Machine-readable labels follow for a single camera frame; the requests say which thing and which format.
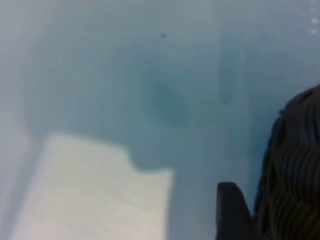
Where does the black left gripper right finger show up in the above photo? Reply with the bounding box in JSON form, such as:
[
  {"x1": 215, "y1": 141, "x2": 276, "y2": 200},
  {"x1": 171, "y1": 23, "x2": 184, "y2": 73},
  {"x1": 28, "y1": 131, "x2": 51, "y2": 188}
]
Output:
[{"x1": 226, "y1": 182, "x2": 260, "y2": 240}]

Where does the dark brown wicker basket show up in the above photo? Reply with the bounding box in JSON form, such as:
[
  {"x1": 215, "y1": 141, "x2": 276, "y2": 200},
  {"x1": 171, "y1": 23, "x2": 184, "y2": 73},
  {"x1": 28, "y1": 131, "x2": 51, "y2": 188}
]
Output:
[{"x1": 253, "y1": 84, "x2": 320, "y2": 240}]

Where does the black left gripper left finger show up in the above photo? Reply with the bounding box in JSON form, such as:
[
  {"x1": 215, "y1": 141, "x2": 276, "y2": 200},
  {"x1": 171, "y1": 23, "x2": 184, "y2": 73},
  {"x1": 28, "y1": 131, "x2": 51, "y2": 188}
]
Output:
[{"x1": 215, "y1": 182, "x2": 237, "y2": 240}]

